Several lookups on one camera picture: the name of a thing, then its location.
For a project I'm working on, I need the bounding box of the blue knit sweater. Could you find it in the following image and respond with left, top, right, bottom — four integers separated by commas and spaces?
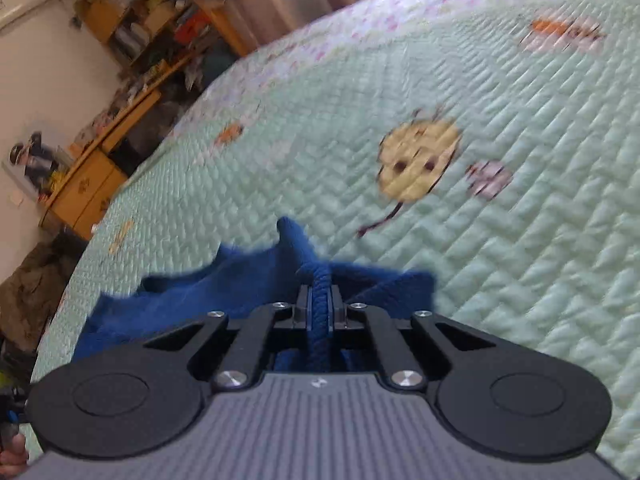
73, 217, 436, 372

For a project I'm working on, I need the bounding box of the person's left hand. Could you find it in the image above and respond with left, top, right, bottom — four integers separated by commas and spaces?
0, 432, 29, 479

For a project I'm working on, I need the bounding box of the black chair with brown coat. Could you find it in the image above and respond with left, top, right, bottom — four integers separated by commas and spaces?
1, 231, 88, 353

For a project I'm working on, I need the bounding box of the wooden desk with drawers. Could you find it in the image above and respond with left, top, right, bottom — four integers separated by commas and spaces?
38, 49, 202, 241

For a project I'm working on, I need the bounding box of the pilot child portrait photo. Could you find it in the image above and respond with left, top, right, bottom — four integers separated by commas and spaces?
1, 122, 74, 202

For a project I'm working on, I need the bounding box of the green quilted bee bedspread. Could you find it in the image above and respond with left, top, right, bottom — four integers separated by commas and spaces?
34, 0, 639, 476

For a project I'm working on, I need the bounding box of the wooden bookshelf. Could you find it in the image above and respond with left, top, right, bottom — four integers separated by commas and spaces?
71, 0, 260, 79

